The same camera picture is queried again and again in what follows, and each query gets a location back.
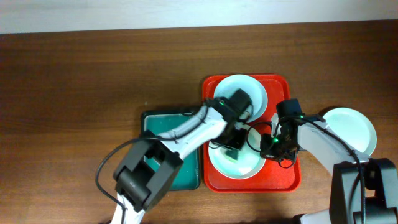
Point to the pale green plate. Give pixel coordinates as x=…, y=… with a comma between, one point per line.
x=353, y=127

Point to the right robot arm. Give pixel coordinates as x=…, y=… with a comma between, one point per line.
x=363, y=189

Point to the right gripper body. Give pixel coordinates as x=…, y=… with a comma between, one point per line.
x=277, y=147

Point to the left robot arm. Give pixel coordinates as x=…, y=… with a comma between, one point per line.
x=147, y=171

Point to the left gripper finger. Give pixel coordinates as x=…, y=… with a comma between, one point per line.
x=237, y=139
x=216, y=145

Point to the light blue plate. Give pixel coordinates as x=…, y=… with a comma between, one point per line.
x=249, y=85

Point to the red plastic tray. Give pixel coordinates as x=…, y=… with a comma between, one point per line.
x=272, y=177

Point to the dark green water tray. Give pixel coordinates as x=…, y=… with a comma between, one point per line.
x=159, y=121

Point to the white plate green stain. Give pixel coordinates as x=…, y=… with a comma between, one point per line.
x=249, y=162

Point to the green yellow sponge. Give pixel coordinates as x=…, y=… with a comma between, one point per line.
x=231, y=155

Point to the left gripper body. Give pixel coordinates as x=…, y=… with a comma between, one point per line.
x=233, y=145

